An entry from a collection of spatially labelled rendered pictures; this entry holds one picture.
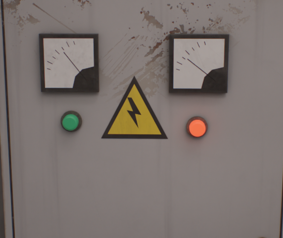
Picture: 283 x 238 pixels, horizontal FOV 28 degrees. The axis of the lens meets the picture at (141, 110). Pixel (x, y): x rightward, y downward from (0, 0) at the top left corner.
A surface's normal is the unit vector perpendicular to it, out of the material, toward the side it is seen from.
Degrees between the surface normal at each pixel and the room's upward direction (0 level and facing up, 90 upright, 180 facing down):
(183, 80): 90
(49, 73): 90
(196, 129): 90
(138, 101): 90
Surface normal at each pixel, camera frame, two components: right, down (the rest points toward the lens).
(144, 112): -0.03, 0.21
